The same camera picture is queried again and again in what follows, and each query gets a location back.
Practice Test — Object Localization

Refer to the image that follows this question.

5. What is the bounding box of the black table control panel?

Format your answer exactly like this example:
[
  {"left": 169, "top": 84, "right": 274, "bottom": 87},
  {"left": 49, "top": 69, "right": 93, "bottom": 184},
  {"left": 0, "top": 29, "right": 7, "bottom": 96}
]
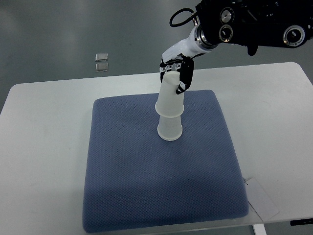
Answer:
[{"left": 290, "top": 218, "right": 313, "bottom": 226}]

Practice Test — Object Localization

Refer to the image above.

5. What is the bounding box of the blue quilted cushion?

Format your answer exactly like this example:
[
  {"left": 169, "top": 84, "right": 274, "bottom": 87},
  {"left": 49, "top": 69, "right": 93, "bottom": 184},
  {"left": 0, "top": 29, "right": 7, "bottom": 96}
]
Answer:
[{"left": 83, "top": 90, "right": 249, "bottom": 233}]

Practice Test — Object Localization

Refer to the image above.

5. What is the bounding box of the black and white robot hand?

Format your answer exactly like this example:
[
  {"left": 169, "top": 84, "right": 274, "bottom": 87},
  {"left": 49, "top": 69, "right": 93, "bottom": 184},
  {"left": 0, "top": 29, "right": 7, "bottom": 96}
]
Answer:
[{"left": 159, "top": 25, "right": 216, "bottom": 94}]

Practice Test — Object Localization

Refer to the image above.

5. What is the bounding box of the upper metal floor plate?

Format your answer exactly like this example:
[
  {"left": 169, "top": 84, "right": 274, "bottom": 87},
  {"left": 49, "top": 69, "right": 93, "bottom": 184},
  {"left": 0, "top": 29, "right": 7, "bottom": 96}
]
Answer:
[{"left": 95, "top": 52, "right": 108, "bottom": 62}]

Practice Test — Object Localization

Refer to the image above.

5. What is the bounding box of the white paper cup on cushion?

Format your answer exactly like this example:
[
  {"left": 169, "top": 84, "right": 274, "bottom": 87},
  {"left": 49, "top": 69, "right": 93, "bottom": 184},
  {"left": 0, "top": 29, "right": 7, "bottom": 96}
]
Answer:
[{"left": 157, "top": 116, "right": 183, "bottom": 141}]

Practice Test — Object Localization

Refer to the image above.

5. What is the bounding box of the white paper cup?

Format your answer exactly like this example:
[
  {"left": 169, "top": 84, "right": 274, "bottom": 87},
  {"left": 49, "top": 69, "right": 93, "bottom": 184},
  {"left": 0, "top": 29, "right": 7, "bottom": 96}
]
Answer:
[
  {"left": 157, "top": 116, "right": 183, "bottom": 141},
  {"left": 155, "top": 71, "right": 184, "bottom": 118}
]

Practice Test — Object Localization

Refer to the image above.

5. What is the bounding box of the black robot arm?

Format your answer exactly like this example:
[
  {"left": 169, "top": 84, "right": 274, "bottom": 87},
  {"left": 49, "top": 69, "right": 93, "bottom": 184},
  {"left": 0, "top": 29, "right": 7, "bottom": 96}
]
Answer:
[{"left": 169, "top": 0, "right": 313, "bottom": 56}]

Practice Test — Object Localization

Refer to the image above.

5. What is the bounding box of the white table leg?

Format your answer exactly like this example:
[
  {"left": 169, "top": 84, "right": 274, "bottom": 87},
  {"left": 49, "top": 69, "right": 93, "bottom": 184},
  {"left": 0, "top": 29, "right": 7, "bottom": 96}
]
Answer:
[{"left": 252, "top": 224, "right": 267, "bottom": 235}]

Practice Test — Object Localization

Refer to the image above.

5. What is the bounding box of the white paper tag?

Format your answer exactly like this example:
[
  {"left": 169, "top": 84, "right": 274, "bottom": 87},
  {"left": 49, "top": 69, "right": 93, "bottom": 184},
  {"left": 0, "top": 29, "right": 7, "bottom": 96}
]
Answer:
[{"left": 245, "top": 178, "right": 279, "bottom": 222}]

